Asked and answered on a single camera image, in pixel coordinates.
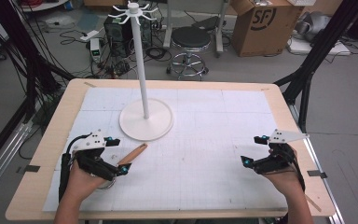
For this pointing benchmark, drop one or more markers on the white power strip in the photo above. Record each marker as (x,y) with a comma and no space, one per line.
(89,35)

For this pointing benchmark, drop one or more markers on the person's right hand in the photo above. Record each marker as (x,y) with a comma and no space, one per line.
(287,182)

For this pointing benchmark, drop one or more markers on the aluminium rail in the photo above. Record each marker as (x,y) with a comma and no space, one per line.
(3,158)
(326,189)

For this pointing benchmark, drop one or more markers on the person's left hand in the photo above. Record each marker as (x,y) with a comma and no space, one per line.
(80,183)

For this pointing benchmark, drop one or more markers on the brown tape strip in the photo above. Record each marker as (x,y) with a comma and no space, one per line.
(313,203)

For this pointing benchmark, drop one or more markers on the wooden stick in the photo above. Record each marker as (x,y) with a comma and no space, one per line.
(133,154)

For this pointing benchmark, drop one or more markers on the white grid mat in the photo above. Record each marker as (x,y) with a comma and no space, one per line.
(199,155)

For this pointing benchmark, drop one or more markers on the white hanging rack stand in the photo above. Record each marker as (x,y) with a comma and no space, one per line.
(141,62)

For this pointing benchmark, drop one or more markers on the white flat board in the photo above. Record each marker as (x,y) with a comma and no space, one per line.
(317,48)

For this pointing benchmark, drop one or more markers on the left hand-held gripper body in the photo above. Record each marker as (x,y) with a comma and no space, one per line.
(90,141)

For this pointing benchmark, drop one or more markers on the white device with green display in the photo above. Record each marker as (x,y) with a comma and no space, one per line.
(95,48)

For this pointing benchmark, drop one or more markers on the black tape strip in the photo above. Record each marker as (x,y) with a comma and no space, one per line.
(316,174)
(31,168)

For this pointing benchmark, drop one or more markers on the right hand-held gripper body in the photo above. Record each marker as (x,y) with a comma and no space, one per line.
(276,160)

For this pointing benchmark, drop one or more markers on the black computer tower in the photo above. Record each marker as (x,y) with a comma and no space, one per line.
(118,34)

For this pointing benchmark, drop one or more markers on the grey bag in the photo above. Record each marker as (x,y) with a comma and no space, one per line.
(317,25)

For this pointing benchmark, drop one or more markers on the brown cardboard box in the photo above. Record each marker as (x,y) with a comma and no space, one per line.
(261,34)

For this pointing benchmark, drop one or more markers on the black round stool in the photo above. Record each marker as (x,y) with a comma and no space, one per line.
(190,37)

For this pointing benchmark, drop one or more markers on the black metal frame stand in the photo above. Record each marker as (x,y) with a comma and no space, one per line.
(31,62)
(313,56)

